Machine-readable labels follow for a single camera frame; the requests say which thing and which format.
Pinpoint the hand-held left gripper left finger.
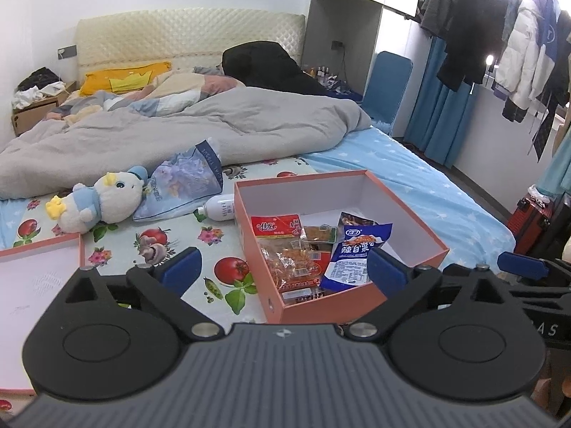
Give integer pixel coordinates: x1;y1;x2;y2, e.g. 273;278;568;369
65;247;222;338

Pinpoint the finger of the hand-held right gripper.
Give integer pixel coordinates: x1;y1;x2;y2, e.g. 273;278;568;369
497;252;571;279

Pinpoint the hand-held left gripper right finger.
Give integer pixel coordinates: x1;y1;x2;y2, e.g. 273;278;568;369
349;246;507;338

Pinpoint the blue white snack packet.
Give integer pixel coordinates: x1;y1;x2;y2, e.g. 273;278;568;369
320;223;394;292

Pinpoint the dark blue snack packet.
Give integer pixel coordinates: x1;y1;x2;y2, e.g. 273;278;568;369
338;212;380;229

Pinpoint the green clear snack packet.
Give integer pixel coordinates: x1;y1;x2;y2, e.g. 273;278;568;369
302;225;338;245

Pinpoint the large red label snack packet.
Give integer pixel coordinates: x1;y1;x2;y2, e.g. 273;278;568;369
251;215;323;306

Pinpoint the pink cardboard box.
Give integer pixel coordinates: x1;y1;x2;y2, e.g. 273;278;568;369
234;169;450;325

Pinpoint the fruit print sheet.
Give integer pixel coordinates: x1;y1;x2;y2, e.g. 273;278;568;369
0;156;322;326

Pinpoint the red suitcase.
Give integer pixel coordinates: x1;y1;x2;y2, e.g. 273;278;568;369
506;196;558;244

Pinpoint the white plastic bottle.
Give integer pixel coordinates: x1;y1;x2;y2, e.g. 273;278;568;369
196;194;236;224

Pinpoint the purple floral gift bag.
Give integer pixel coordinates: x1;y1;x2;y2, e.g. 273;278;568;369
132;138;224;223

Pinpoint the white and blue plush duck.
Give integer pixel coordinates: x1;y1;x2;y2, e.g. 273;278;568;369
46;166;149;234

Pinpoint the pink box lid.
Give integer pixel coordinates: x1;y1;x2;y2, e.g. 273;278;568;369
0;233;85;395

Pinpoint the grey duvet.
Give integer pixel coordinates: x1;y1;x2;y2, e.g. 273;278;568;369
0;86;372;200

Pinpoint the blue curtain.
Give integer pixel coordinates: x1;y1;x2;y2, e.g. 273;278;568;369
404;36;480;170

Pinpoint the pastel patchwork quilt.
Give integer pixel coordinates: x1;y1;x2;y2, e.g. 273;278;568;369
45;66;246;126

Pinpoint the blue bedside table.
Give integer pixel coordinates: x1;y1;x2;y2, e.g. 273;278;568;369
325;82;363;102

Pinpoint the blue chair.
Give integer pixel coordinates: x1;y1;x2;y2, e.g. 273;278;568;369
360;51;413;137

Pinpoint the yellow pillow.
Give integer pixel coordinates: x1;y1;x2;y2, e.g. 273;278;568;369
79;61;172;96

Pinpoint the row of small bottles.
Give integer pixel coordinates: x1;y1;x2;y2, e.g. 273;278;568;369
303;66;344;85

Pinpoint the white hanging jacket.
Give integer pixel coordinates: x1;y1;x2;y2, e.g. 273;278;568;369
493;0;560;123

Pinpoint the cardboard box nightstand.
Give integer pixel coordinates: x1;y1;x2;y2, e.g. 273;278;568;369
11;81;79;138

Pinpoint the black jacket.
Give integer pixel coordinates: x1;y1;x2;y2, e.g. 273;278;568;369
222;41;328;96

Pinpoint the cream quilted headboard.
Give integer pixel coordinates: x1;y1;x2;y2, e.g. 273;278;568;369
74;6;306;82

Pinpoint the pile of clothes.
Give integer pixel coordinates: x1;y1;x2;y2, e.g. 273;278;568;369
12;67;67;108

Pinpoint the black hanging coat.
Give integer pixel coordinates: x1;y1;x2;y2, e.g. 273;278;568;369
437;0;509;92

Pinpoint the grey hanging jacket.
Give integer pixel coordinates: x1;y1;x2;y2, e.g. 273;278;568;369
419;0;468;40

